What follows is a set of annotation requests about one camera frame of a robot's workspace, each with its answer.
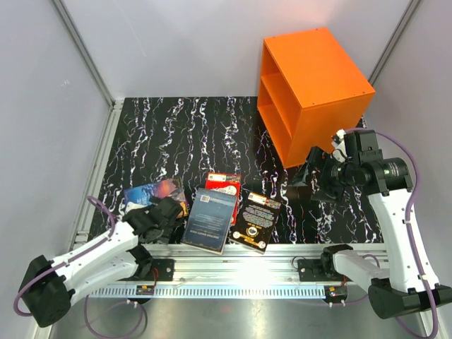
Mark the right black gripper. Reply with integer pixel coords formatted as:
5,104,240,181
288,146,359,204

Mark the blue sunset Jane Eyre book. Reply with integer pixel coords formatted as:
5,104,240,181
124,177,189,218

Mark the dark blue book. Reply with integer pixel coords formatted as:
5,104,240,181
181,188,237,255

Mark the black book gold text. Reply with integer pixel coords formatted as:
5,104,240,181
229,192,281,254

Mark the red comic book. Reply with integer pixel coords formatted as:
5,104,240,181
205,172,242,225

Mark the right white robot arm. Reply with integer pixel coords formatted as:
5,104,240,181
291,129,451,319

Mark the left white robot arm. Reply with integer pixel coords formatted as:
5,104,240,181
13,197,183,328

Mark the orange two-shelf cabinet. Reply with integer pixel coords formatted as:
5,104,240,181
257,28,375,168

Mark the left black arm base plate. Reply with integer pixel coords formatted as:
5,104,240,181
121,258,175,282

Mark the white slotted cable duct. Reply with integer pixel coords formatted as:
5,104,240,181
91,284,326,299

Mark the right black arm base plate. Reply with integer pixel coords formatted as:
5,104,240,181
295,257,343,283

